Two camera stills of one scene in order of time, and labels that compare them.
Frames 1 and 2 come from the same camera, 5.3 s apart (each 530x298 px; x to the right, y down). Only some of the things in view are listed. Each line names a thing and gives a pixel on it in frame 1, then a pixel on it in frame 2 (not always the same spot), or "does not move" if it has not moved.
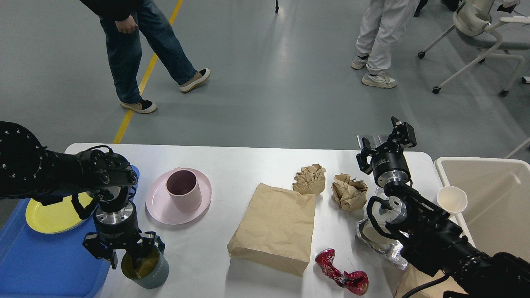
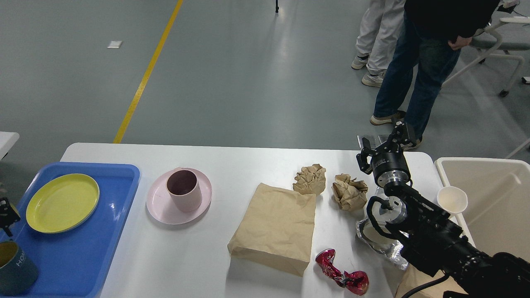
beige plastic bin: (496, 217) does not move
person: (124, 21) -> (431, 33)
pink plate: (161, 207) does not move
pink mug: (182, 185) does not move
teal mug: (152, 270) -> (18, 272)
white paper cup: (452, 199) does not move
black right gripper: (390, 166) does not move
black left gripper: (119, 229) -> (8, 215)
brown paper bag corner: (413, 277) does not move
